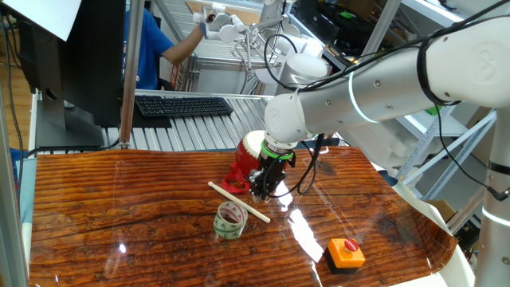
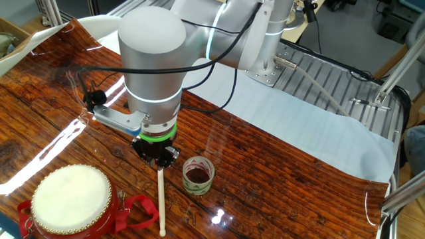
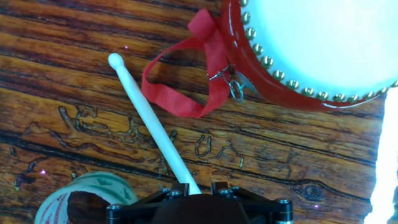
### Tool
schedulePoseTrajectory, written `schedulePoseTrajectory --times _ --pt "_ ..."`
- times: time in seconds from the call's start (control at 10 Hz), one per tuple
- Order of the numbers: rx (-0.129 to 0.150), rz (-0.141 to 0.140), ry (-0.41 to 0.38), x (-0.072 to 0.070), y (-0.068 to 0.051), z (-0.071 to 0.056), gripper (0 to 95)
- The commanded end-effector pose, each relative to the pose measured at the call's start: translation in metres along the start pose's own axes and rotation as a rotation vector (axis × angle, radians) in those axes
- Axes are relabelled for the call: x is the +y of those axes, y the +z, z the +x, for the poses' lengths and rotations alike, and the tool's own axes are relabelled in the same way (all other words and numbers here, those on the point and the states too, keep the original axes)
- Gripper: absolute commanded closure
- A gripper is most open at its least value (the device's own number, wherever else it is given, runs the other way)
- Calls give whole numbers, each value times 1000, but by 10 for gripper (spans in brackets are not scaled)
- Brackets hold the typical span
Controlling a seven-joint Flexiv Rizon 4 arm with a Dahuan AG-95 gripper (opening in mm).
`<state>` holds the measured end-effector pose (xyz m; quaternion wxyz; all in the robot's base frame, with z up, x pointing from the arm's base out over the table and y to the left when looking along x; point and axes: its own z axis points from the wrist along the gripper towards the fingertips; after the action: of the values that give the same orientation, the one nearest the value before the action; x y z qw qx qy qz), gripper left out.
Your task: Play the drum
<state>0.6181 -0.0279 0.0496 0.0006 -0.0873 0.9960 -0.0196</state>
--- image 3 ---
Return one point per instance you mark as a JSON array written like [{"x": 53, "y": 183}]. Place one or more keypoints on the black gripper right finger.
[{"x": 269, "y": 213}]

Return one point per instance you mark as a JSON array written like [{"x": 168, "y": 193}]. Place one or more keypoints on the white wooden drumstick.
[{"x": 149, "y": 118}]

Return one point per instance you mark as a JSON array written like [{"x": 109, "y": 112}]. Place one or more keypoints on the printed tape roll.
[{"x": 102, "y": 183}]

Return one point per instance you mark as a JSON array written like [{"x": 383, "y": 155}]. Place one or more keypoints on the red drum with white skin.
[{"x": 326, "y": 37}]

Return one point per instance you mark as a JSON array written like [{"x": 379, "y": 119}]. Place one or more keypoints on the glossy wood pattern mat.
[{"x": 93, "y": 77}]

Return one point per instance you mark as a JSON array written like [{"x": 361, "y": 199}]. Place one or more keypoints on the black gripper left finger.
[{"x": 133, "y": 213}]

